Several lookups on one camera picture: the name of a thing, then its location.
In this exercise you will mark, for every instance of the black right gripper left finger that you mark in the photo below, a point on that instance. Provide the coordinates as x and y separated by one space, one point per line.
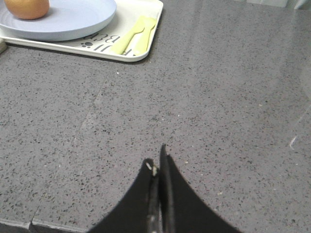
138 210

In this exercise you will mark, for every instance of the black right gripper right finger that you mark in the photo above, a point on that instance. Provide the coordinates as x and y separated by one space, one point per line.
182 210

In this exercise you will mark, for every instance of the light blue plate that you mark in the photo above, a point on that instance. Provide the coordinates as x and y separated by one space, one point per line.
65 20

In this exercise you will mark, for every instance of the orange fruit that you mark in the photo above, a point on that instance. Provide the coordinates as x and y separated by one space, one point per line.
28 9

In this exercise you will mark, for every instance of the cream rectangular tray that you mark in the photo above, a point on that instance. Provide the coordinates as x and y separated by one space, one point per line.
98 44

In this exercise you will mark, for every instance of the yellow plastic spoon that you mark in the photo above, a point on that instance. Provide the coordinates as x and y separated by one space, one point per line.
120 46

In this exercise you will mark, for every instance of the yellow plastic fork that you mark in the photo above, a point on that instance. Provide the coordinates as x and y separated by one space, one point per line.
142 44

